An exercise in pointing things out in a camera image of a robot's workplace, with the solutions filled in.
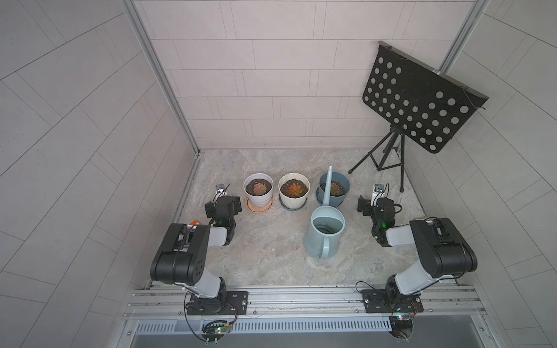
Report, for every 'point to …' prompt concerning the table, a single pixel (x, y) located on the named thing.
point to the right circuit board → (401, 327)
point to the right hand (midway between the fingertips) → (371, 193)
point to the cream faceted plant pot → (286, 181)
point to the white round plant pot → (252, 178)
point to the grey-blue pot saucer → (289, 208)
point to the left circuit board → (214, 330)
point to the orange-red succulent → (295, 190)
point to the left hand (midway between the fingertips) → (225, 195)
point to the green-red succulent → (336, 188)
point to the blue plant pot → (334, 201)
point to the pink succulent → (260, 188)
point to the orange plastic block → (193, 222)
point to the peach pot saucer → (259, 209)
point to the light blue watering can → (327, 225)
